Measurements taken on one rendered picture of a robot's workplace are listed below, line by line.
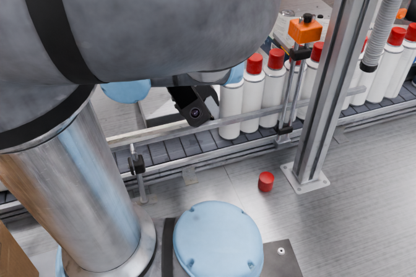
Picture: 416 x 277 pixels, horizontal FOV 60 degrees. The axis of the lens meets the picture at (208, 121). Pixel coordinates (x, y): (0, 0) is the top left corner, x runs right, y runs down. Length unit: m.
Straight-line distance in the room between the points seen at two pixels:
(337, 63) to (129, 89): 0.34
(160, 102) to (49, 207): 0.69
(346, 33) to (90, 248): 0.47
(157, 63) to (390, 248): 0.72
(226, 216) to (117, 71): 0.36
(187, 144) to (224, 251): 0.42
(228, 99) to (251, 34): 0.58
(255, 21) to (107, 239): 0.27
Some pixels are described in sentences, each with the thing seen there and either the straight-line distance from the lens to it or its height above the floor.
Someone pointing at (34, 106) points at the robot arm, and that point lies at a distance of 0.21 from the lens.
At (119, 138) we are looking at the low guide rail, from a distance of 0.84.
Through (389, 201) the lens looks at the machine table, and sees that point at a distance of 0.90.
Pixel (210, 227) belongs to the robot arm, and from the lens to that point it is 0.48.
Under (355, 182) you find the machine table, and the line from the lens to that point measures 0.91.
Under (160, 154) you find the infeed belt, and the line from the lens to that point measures 0.83.
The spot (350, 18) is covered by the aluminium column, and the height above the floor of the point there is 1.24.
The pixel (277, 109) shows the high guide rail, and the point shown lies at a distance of 0.83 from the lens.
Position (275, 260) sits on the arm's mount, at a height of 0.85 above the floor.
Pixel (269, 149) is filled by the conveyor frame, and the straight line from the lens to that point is 0.90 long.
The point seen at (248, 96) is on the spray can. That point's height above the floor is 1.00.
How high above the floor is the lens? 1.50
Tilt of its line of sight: 43 degrees down
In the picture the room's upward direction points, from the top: straight up
